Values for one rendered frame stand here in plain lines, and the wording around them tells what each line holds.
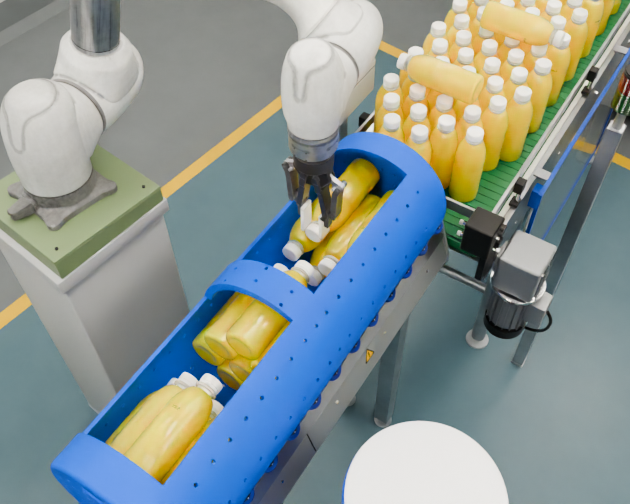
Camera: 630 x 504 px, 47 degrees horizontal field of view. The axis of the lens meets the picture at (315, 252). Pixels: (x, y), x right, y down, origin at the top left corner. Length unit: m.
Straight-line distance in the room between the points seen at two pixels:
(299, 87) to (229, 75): 2.50
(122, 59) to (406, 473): 1.02
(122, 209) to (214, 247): 1.27
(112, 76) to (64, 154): 0.20
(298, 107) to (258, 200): 1.88
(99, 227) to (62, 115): 0.26
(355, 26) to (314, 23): 0.07
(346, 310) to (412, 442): 0.26
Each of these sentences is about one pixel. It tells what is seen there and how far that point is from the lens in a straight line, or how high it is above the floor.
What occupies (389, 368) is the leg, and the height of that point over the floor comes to 0.40.
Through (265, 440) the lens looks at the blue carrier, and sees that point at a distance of 1.23.
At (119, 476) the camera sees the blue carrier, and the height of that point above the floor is 1.23.
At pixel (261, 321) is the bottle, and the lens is 1.28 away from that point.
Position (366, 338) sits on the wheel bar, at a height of 0.93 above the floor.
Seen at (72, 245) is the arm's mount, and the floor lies 1.06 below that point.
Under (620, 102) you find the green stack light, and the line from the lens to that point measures 1.78.
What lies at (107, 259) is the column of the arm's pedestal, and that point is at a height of 0.95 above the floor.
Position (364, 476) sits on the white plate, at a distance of 1.32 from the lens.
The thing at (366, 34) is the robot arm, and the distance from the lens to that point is 1.31.
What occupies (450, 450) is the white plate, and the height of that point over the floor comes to 1.04.
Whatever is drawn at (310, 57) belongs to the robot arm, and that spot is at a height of 1.56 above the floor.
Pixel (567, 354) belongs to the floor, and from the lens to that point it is 2.75.
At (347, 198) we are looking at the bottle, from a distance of 1.52.
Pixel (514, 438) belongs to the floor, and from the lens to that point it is 2.55.
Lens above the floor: 2.27
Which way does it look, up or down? 52 degrees down
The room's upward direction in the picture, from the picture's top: 1 degrees counter-clockwise
